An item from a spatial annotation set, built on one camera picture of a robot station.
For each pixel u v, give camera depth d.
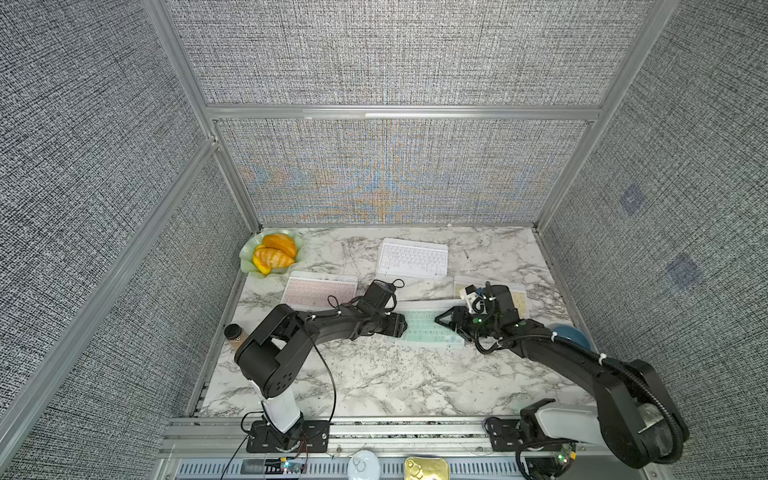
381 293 0.73
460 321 0.75
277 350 0.47
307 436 0.73
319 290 1.01
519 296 0.99
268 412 0.57
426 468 0.66
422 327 0.88
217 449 0.73
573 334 0.88
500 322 0.68
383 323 0.80
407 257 1.07
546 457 0.73
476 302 0.79
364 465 0.65
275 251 1.02
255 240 1.10
